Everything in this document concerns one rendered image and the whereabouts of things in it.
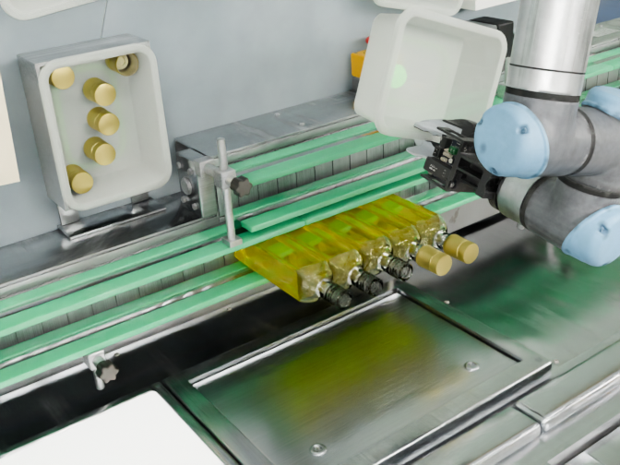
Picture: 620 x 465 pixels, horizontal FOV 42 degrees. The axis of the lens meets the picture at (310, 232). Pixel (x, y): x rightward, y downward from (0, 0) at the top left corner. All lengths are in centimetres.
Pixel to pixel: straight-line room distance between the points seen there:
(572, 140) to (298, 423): 53
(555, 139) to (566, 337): 59
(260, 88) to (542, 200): 62
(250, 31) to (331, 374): 59
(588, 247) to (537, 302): 53
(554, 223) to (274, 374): 48
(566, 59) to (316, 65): 73
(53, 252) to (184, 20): 42
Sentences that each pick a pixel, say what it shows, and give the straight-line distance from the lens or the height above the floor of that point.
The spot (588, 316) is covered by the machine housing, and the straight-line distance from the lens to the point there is 144.
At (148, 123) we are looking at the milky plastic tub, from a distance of 128.
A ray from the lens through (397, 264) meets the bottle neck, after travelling 121.
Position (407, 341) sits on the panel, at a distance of 128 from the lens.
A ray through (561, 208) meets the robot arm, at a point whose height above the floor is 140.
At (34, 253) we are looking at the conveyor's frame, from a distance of 126.
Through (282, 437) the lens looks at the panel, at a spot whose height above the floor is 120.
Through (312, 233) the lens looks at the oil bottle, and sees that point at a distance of 128.
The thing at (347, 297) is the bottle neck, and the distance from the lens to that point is 115.
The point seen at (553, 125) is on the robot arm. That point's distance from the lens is 84.
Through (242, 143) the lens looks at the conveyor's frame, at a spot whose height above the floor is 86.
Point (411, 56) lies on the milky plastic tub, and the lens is 122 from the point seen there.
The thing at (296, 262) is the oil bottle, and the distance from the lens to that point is 119.
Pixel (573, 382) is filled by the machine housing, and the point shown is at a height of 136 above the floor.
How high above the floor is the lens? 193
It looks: 48 degrees down
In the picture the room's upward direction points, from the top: 119 degrees clockwise
